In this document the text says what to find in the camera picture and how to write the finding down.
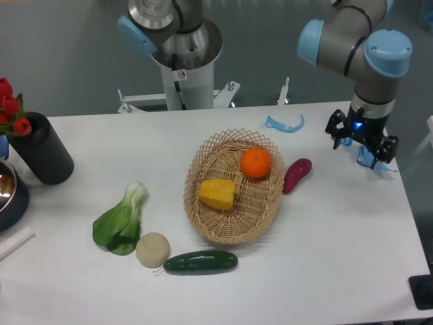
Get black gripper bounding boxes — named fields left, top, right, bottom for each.
left=325, top=101, right=398, bottom=169

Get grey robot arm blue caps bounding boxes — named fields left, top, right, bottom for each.
left=117, top=1, right=412, bottom=168

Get oval wicker basket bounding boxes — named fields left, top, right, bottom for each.
left=183, top=129, right=286, bottom=244

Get yellow pepper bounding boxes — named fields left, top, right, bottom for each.
left=198, top=179, right=236, bottom=211

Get blue tape strip near gripper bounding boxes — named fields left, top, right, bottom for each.
left=356, top=145, right=397, bottom=172

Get purple sweet potato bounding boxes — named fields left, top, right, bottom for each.
left=283, top=158, right=313, bottom=194

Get orange fruit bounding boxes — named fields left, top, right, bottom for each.
left=240, top=148, right=271, bottom=179

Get black device at table edge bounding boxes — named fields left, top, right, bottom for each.
left=408, top=274, right=432, bottom=310

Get green cucumber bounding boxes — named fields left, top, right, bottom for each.
left=153, top=250, right=238, bottom=276

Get beige round potato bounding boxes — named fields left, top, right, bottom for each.
left=136, top=232, right=170, bottom=268

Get green bok choy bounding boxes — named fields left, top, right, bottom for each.
left=92, top=181, right=148, bottom=256

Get black cylindrical vase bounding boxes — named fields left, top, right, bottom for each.
left=7, top=112, right=74, bottom=185

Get white stick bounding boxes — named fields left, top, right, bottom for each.
left=1, top=226, right=35, bottom=260

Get red tulip flowers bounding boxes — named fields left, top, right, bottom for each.
left=1, top=77, right=32, bottom=137

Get dark bowl with metal inside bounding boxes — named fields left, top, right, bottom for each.
left=1, top=159, right=29, bottom=232

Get white mounting frame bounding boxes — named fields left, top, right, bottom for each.
left=116, top=77, right=291, bottom=114

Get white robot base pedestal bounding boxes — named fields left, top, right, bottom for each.
left=152, top=18, right=223, bottom=94

